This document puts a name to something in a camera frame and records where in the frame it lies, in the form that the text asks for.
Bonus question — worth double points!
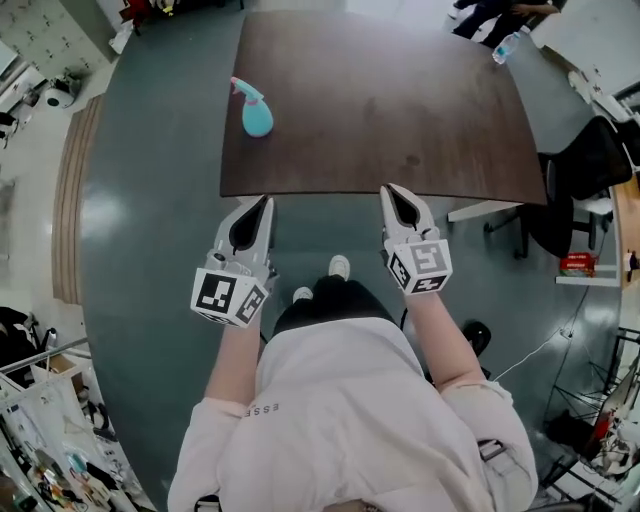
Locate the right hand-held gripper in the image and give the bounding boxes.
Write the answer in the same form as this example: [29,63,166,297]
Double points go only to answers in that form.
[379,182,455,297]

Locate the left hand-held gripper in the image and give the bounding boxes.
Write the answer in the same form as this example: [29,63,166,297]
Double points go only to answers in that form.
[189,194,279,330]

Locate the teal spray bottle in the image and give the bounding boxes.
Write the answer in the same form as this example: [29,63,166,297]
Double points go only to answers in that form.
[229,76,276,139]

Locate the clear plastic water bottle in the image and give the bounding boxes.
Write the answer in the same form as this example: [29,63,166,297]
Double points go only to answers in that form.
[492,32,522,65]

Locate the person's left forearm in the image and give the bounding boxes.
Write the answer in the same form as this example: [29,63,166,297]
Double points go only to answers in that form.
[204,319,262,407]

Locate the person's right forearm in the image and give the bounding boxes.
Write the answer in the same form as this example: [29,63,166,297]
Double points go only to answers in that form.
[407,289,490,392]

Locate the dark brown wooden table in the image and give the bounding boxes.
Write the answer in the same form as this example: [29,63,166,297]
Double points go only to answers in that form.
[219,10,549,225]

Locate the person's black trousers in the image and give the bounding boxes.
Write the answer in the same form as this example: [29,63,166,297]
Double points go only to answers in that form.
[272,274,397,337]

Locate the black round stool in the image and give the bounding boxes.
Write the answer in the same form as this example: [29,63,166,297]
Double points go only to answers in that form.
[462,319,491,359]

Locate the black office chair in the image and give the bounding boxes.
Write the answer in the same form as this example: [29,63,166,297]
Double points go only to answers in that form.
[483,114,634,261]

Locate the red box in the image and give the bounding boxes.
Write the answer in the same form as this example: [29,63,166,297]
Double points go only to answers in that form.
[558,251,601,279]

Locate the person's white shirt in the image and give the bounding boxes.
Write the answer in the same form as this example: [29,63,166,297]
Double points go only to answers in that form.
[167,317,539,512]

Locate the light wooden desk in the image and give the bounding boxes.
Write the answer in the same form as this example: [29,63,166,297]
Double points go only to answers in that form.
[609,172,640,282]

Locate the white round appliance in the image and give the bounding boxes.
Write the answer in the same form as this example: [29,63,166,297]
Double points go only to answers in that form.
[44,87,77,109]

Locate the black metal stand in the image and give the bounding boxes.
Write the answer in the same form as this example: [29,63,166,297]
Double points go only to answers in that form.
[543,327,640,482]

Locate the cluttered white workbench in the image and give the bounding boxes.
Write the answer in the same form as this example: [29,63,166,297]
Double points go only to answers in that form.
[0,339,151,512]

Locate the white power cable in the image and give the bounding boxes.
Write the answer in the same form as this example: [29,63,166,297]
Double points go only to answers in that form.
[492,330,575,382]

